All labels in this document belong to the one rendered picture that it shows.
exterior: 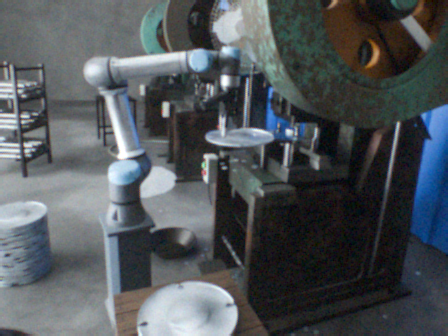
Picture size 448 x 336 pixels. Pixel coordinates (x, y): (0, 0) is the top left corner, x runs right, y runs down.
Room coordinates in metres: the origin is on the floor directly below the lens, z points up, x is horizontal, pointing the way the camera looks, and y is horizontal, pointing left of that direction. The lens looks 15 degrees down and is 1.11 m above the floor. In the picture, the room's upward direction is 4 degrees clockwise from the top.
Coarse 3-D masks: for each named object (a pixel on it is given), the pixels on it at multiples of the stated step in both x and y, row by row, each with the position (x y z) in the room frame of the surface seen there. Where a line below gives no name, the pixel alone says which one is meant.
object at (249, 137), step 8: (248, 128) 1.51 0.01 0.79; (208, 136) 1.36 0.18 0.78; (216, 136) 1.36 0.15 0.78; (232, 136) 1.35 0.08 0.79; (240, 136) 1.35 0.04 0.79; (248, 136) 1.36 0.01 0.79; (256, 136) 1.38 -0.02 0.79; (264, 136) 1.39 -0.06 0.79; (272, 136) 1.39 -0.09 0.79; (224, 144) 1.23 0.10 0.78; (232, 144) 1.23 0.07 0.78; (240, 144) 1.25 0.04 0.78; (248, 144) 1.25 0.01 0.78; (256, 144) 1.24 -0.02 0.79
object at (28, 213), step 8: (0, 208) 1.46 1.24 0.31; (8, 208) 1.46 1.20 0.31; (16, 208) 1.47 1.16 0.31; (24, 208) 1.48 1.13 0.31; (32, 208) 1.48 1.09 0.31; (40, 208) 1.49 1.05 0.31; (0, 216) 1.37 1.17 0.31; (8, 216) 1.37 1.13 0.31; (16, 216) 1.38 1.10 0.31; (24, 216) 1.39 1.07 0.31; (32, 216) 1.40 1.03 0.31; (40, 216) 1.41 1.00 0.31; (0, 224) 1.31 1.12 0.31; (8, 224) 1.31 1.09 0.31; (16, 224) 1.32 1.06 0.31; (24, 224) 1.32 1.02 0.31
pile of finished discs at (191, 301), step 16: (176, 288) 0.91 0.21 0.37; (192, 288) 0.91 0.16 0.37; (208, 288) 0.92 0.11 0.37; (144, 304) 0.82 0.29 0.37; (160, 304) 0.83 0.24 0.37; (176, 304) 0.83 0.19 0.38; (192, 304) 0.83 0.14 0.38; (208, 304) 0.84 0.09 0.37; (224, 304) 0.85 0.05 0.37; (144, 320) 0.76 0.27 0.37; (160, 320) 0.77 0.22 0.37; (176, 320) 0.76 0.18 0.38; (192, 320) 0.77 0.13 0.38; (208, 320) 0.78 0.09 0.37; (224, 320) 0.78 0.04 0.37
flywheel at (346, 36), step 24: (336, 0) 1.07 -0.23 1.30; (360, 0) 1.06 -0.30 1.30; (384, 0) 0.98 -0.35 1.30; (408, 0) 0.99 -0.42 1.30; (432, 0) 1.21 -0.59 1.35; (336, 24) 1.06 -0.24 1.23; (360, 24) 1.09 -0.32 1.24; (384, 24) 1.13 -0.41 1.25; (408, 24) 1.11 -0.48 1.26; (432, 24) 1.22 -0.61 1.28; (336, 48) 1.06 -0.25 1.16; (384, 48) 1.14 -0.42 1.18; (408, 48) 1.18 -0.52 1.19; (360, 72) 1.11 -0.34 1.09; (384, 72) 1.15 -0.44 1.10
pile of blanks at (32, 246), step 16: (32, 224) 1.35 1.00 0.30; (0, 240) 1.26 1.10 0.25; (16, 240) 1.29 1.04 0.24; (32, 240) 1.34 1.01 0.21; (48, 240) 1.44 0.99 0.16; (0, 256) 1.26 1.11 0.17; (16, 256) 1.28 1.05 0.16; (32, 256) 1.33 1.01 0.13; (48, 256) 1.42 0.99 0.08; (0, 272) 1.26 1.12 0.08; (16, 272) 1.28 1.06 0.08; (32, 272) 1.32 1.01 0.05
